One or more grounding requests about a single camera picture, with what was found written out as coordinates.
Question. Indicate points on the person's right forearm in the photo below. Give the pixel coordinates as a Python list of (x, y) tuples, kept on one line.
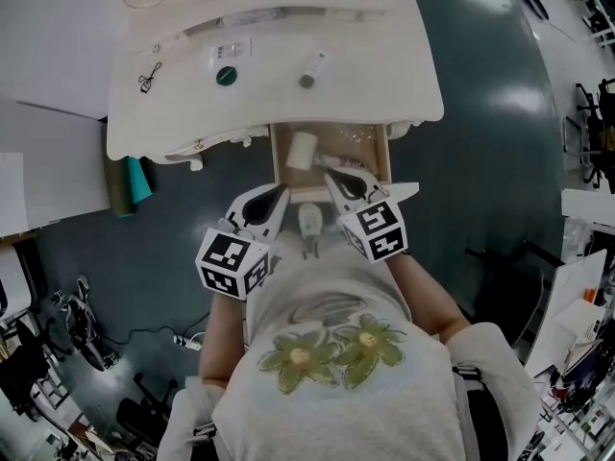
[(427, 300)]

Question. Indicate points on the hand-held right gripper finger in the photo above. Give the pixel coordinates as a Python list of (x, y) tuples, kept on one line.
[(343, 200), (367, 183)]

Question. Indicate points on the white power strip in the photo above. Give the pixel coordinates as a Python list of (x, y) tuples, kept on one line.
[(187, 343)]

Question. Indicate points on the wooden large drawer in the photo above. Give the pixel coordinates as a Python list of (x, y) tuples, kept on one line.
[(283, 161)]

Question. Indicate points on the small shiny metal part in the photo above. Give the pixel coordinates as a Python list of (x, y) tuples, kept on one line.
[(198, 145)]

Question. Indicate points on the dark green round compact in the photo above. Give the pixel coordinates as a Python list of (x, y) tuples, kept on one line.
[(227, 76)]

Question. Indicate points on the black metal frame chair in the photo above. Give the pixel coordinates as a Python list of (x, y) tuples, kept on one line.
[(509, 296)]

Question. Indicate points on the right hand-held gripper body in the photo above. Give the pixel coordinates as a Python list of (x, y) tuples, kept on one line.
[(379, 233)]

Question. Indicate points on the small orange box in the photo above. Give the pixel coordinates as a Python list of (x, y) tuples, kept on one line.
[(589, 296)]

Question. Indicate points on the white box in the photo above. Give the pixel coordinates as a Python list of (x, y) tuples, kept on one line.
[(302, 149)]

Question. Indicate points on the white tube with black cap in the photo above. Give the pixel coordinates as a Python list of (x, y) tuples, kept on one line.
[(313, 69)]

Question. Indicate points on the teal roll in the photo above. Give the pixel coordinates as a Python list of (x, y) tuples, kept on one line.
[(140, 180)]

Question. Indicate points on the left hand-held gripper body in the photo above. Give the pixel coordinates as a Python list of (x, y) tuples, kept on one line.
[(230, 262)]

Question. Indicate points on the person's left forearm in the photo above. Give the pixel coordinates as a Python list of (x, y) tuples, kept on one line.
[(223, 344)]

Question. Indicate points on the black office chair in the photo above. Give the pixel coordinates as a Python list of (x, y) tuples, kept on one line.
[(600, 132), (141, 416), (24, 363)]

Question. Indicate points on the white flower-print shirt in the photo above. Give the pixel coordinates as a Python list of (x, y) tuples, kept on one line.
[(346, 401)]

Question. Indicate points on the clear labelled packet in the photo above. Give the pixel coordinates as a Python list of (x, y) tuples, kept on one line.
[(230, 50)]

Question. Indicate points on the grey folded device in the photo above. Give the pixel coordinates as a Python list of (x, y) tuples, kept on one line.
[(86, 324)]

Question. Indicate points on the olive green roll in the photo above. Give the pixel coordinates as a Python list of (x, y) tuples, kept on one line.
[(119, 190)]

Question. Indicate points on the white cluttered desk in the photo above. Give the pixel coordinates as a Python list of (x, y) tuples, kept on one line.
[(567, 315)]

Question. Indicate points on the white dressing table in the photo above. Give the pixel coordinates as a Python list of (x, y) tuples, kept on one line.
[(192, 108)]

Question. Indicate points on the clear plastic bag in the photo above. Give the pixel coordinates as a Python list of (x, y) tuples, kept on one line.
[(358, 135)]

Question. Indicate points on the black eyelash curler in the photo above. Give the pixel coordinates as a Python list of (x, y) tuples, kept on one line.
[(150, 79)]

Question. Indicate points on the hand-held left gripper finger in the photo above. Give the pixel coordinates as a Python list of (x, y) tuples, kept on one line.
[(240, 205), (276, 221)]

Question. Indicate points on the white flat panel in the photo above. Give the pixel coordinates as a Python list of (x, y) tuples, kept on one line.
[(10, 195)]

